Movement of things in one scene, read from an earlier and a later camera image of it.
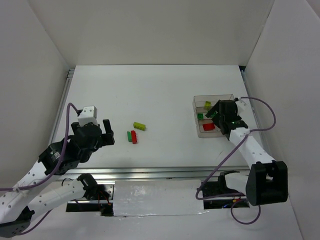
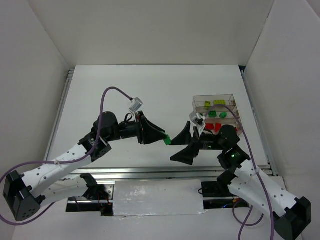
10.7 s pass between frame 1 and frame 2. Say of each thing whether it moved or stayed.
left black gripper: moved
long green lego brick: moved
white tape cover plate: stayed
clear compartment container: stayed
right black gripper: moved
